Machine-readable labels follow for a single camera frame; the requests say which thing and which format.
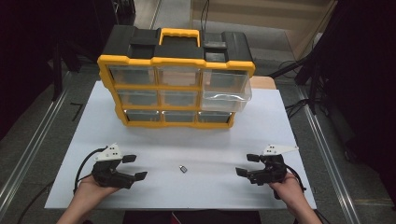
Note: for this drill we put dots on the transparent plastic drawer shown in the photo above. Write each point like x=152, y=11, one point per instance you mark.
x=225, y=99

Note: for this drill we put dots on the metal floor rail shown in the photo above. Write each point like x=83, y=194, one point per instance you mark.
x=28, y=155
x=330, y=161

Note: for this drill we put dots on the yellow black drawer organizer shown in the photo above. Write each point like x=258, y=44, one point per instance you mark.
x=180, y=53

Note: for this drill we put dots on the person's left hand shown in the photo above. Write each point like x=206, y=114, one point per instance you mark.
x=90, y=190

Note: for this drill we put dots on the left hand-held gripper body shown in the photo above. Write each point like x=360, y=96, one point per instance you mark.
x=109, y=177

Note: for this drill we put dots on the grid of small clear drawers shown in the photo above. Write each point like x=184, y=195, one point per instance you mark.
x=134, y=76

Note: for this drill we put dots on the small black silver adapter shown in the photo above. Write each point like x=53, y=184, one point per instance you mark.
x=183, y=169

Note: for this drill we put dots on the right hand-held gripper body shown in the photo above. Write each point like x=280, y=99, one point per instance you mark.
x=272, y=169

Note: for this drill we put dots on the person's right hand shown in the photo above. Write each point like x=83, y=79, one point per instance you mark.
x=291, y=189

